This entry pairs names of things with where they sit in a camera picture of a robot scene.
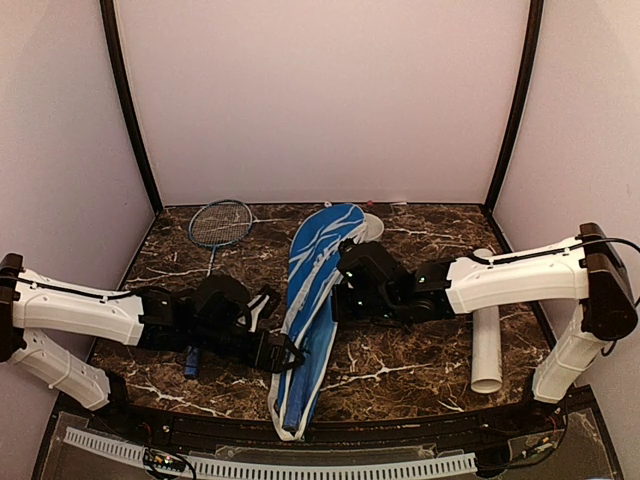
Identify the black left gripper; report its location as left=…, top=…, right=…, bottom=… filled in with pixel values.
left=191, top=322, right=306, bottom=375

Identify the blue racket bag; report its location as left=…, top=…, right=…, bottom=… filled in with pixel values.
left=268, top=203, right=366, bottom=442

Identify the white shuttlecock tube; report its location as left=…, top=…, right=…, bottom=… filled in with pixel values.
left=469, top=247, right=504, bottom=394

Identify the blue badminton racket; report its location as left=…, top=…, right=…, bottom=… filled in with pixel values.
left=183, top=200, right=254, bottom=379

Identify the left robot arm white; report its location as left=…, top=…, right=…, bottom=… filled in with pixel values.
left=1, top=253, right=304, bottom=436

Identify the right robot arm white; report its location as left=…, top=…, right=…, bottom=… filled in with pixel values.
left=332, top=223, right=638, bottom=434

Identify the white ceramic bowl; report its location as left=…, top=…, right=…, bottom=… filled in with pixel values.
left=363, top=213, right=385, bottom=242

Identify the small circuit board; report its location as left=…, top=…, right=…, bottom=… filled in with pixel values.
left=142, top=449, right=187, bottom=473

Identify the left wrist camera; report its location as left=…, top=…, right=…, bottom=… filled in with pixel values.
left=246, top=285, right=281, bottom=332

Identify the white cable duct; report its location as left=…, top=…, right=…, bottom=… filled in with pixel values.
left=63, top=427, right=478, bottom=479

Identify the black vertical frame post right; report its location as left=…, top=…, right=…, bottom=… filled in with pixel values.
left=483, top=0, right=544, bottom=216

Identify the black vertical frame post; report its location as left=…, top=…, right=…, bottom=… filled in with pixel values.
left=99, top=0, right=164, bottom=215
left=483, top=0, right=544, bottom=216

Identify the black vertical frame post left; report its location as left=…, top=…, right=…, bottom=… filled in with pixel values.
left=99, top=0, right=164, bottom=215

